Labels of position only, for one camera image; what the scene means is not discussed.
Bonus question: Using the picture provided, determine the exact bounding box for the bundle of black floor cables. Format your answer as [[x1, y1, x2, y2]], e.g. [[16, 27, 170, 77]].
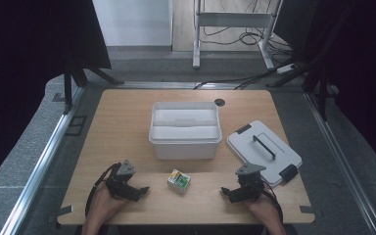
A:
[[199, 0, 296, 57]]

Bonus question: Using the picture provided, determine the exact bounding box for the black tripod stand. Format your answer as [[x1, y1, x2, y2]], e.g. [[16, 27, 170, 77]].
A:
[[265, 60, 332, 122], [62, 60, 125, 116]]

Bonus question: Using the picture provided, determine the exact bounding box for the black curtain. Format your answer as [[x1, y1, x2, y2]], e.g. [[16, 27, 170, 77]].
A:
[[273, 0, 376, 180], [0, 0, 113, 194]]

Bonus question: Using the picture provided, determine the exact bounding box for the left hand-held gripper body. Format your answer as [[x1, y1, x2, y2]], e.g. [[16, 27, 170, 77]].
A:
[[105, 159, 137, 201]]

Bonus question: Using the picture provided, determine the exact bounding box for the long black floor cable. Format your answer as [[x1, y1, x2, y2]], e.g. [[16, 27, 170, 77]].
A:
[[193, 67, 280, 91]]

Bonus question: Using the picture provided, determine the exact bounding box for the person's left hand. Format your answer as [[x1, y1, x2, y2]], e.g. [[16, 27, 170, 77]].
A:
[[87, 181, 129, 224]]

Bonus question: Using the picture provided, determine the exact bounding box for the white lid with grey handle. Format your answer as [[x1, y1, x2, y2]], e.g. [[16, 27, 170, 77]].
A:
[[226, 119, 304, 188]]

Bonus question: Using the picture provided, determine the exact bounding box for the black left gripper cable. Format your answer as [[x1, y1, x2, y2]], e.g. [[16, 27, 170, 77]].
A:
[[84, 162, 121, 217]]

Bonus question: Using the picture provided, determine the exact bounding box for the white metal stand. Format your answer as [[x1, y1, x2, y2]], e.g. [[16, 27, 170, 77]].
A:
[[192, 0, 284, 71]]

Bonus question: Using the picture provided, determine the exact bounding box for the silver metal floor rail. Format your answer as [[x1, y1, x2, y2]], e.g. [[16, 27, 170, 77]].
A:
[[303, 92, 376, 235], [110, 80, 243, 90], [0, 85, 86, 235]]

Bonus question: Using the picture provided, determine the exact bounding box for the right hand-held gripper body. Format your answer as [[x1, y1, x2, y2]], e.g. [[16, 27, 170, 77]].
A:
[[235, 163, 267, 202]]

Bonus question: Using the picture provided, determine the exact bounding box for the white plastic storage box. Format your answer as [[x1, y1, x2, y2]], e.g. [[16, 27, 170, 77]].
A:
[[148, 100, 223, 162]]

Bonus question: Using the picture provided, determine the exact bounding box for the person's right hand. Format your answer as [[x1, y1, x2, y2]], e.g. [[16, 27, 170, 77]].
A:
[[243, 191, 284, 227]]

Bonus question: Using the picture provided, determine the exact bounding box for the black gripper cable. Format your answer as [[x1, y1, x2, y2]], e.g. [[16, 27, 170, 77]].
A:
[[261, 181, 285, 225], [84, 162, 121, 217]]

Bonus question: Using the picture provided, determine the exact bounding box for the small green and white packet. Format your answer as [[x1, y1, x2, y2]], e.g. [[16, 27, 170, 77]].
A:
[[166, 168, 192, 195]]

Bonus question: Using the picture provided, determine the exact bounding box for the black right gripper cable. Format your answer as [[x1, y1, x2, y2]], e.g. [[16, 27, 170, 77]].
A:
[[261, 181, 285, 225]]

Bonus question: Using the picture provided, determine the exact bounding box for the white power strip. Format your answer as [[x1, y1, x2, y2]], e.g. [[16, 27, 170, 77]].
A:
[[276, 63, 297, 75]]

